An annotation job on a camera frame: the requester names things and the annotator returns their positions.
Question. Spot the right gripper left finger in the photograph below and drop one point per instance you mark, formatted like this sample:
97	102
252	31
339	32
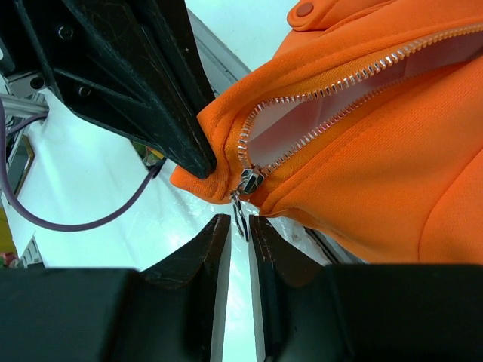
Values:
174	310

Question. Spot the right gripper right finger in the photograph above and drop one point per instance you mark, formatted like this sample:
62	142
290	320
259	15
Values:
304	311

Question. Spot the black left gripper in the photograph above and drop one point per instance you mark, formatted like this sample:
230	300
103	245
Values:
131	67

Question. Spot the orange zip jacket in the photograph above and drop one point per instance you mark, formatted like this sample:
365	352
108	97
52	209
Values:
366	125

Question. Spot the aluminium table frame rail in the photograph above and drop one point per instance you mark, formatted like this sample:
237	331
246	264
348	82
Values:
222	67

